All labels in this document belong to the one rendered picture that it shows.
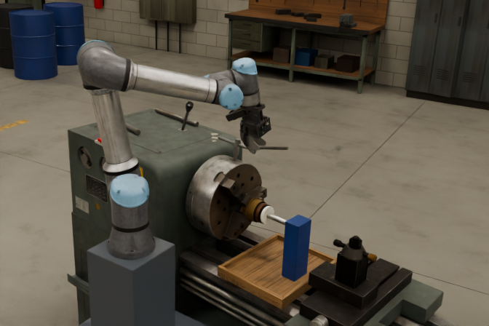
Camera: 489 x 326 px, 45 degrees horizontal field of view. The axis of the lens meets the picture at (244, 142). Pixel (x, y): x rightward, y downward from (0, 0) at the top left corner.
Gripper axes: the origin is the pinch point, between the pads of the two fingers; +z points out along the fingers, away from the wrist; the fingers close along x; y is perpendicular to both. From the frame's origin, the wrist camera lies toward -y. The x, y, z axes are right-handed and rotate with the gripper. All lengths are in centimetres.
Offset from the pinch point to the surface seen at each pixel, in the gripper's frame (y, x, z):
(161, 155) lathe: -32.5, -15.8, 3.5
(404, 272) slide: 55, 10, 40
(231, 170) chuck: -8.8, -3.5, 9.9
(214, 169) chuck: -14.8, -6.6, 9.4
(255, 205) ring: 2.2, -5.1, 21.0
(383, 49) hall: -268, 579, 239
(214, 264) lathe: -8.2, -21.6, 42.6
